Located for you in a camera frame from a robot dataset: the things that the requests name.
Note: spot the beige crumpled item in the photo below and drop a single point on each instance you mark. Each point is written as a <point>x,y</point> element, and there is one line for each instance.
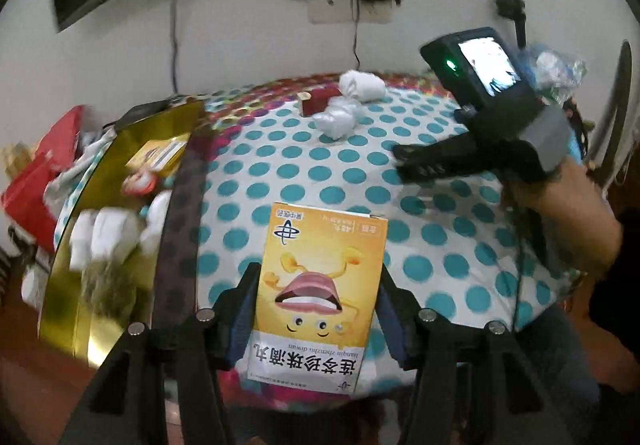
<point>14,159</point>

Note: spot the clear plastic bag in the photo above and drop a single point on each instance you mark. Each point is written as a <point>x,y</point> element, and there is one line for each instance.
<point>555,70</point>

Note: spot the person's right hand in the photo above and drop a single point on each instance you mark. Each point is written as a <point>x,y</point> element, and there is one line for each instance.
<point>545,205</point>

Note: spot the gold box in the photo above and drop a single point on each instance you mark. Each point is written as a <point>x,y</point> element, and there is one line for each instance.
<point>110,160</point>

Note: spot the person's dark top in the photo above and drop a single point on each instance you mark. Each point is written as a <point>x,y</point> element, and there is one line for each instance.
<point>615,300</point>

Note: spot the small red box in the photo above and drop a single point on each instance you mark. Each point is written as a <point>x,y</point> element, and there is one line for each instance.
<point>317,102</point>

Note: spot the white patterned plastic bag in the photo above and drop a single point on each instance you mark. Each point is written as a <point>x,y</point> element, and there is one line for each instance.
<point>75,170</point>

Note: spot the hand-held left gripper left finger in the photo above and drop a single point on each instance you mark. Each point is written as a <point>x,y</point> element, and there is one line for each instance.
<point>239,330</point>

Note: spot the white bundle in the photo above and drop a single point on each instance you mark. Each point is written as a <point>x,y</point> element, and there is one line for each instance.
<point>112,235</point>
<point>337,117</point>
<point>361,85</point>
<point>80,245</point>
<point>155,220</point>

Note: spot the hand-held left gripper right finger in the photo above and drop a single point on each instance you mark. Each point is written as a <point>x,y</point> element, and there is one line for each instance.
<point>397,340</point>

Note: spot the red bag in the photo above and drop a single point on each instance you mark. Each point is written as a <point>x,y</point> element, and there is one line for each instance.
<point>30,190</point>

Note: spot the black clamp stand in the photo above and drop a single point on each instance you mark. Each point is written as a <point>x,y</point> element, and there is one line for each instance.
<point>512,7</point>

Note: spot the yellow carton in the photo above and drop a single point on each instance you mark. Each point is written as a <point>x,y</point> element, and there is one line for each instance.
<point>157,152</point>
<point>310,275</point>

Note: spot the person's right forearm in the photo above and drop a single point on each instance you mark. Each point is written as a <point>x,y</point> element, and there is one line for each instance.
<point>595,235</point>

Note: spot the white wall outlet plate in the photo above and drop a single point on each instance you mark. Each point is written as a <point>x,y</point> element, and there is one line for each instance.
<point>335,8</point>

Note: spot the dark flat object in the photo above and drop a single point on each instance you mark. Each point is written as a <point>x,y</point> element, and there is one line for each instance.
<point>137,112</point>

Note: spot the person's blue trousers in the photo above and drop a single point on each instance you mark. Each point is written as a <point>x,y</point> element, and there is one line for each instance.
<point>560,375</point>

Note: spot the red white small packet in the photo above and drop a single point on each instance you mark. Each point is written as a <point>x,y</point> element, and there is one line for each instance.
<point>140,182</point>

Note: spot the polka dot tablecloth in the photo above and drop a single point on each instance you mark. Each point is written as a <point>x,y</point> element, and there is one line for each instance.
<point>350,175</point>

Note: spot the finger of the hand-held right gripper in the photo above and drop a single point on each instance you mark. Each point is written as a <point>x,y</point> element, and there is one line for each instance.
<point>435,149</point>
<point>440,171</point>

